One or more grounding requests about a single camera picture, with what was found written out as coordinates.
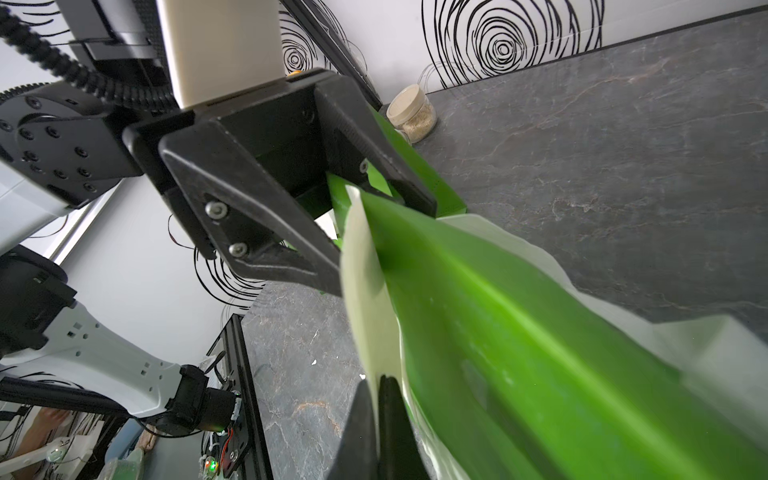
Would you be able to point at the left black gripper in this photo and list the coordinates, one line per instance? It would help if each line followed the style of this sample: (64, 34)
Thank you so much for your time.
(245, 176)

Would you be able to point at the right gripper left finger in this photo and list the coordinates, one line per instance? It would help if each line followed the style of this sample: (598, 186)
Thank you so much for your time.
(357, 455)

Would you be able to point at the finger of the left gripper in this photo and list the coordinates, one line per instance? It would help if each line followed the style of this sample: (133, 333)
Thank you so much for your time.
(345, 114)

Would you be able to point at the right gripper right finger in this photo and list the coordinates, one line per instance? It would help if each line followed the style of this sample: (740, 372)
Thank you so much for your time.
(399, 456)

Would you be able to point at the green bag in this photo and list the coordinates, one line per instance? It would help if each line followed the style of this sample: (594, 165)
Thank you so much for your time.
(325, 192)
(510, 372)

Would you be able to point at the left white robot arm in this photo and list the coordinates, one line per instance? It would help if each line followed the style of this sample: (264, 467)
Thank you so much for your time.
(57, 354)

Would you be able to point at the jar with beige lid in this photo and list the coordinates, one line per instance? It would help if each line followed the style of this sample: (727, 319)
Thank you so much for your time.
(412, 114)

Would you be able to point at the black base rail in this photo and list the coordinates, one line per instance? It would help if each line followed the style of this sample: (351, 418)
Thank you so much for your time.
(238, 451)

